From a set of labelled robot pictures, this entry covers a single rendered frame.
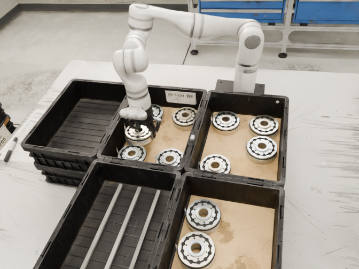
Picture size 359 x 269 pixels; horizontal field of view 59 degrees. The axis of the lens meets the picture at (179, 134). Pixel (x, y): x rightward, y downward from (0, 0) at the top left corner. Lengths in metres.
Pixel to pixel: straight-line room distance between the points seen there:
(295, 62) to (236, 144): 2.01
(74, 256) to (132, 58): 0.60
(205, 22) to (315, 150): 0.66
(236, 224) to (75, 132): 0.74
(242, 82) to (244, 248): 0.71
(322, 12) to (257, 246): 2.33
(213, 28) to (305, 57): 2.00
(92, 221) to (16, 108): 2.19
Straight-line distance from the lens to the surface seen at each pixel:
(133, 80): 1.00
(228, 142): 1.18
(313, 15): 2.99
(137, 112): 1.03
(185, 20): 1.23
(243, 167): 1.11
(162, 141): 1.20
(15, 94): 3.33
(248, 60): 1.31
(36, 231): 1.30
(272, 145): 1.14
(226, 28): 1.29
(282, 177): 0.97
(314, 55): 3.22
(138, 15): 1.22
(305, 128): 1.45
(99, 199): 1.11
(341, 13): 3.02
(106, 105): 1.43
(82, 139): 1.31
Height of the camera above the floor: 1.71
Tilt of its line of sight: 46 degrees down
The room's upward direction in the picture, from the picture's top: 8 degrees counter-clockwise
